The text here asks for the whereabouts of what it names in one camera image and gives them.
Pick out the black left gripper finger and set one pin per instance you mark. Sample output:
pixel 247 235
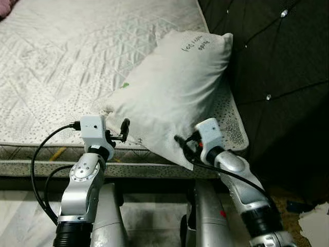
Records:
pixel 125 129

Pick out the white pillow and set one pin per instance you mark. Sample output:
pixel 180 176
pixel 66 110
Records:
pixel 169 92

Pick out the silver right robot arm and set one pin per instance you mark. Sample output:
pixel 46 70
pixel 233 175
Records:
pixel 241 185

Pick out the silver right robot leg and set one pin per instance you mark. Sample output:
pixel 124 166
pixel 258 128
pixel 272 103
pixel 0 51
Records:
pixel 205 221

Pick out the silver robot leg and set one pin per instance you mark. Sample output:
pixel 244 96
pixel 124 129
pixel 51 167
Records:
pixel 205 221
pixel 108 221

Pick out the silver left robot leg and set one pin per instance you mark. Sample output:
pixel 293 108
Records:
pixel 108 221

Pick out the white quilted mattress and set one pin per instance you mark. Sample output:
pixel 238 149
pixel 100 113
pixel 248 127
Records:
pixel 67 67

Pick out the brown shaggy rug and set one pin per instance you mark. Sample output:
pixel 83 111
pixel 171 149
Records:
pixel 285 224

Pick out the small black object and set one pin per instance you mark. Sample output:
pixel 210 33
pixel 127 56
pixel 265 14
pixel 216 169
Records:
pixel 298 207

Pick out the dark brown tufted headboard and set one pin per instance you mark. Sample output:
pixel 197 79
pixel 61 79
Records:
pixel 277 56

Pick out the white torn paper sheet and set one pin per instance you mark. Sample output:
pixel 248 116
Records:
pixel 316 229

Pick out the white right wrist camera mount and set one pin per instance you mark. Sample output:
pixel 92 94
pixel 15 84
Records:
pixel 208 131

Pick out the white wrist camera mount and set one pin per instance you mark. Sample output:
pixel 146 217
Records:
pixel 208 131
pixel 92 128

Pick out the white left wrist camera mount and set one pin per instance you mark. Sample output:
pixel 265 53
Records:
pixel 92 128

